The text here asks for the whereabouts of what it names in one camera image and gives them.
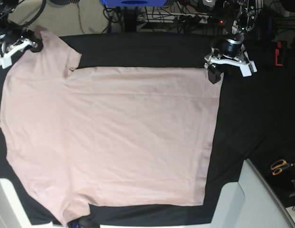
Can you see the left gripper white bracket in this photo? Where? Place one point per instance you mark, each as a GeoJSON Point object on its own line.
{"type": "Point", "coordinates": [228, 52]}

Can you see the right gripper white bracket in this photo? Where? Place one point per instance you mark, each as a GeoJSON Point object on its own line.
{"type": "Point", "coordinates": [20, 45]}

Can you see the pink T-shirt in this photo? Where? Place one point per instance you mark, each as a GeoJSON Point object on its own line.
{"type": "Point", "coordinates": [106, 136]}

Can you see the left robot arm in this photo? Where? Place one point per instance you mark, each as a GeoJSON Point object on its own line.
{"type": "Point", "coordinates": [244, 22]}

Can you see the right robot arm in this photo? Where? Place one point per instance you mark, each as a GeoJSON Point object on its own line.
{"type": "Point", "coordinates": [14, 37]}

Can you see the black tablecloth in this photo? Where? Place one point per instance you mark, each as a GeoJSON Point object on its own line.
{"type": "Point", "coordinates": [256, 118]}

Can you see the red black tool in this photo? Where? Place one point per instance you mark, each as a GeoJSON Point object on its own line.
{"type": "Point", "coordinates": [280, 52]}

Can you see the white power strip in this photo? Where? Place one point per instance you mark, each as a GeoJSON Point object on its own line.
{"type": "Point", "coordinates": [158, 17]}

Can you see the blue box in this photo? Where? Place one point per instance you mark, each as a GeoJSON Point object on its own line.
{"type": "Point", "coordinates": [133, 3]}

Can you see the orange handled scissors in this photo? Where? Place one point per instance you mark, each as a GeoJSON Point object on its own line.
{"type": "Point", "coordinates": [280, 165]}

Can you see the white table frame right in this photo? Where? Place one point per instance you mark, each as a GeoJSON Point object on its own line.
{"type": "Point", "coordinates": [250, 203]}

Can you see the white table frame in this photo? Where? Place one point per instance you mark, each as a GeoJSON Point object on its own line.
{"type": "Point", "coordinates": [12, 213]}
{"type": "Point", "coordinates": [250, 203]}

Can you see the white table frame left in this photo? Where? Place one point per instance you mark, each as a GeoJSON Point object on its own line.
{"type": "Point", "coordinates": [12, 213]}

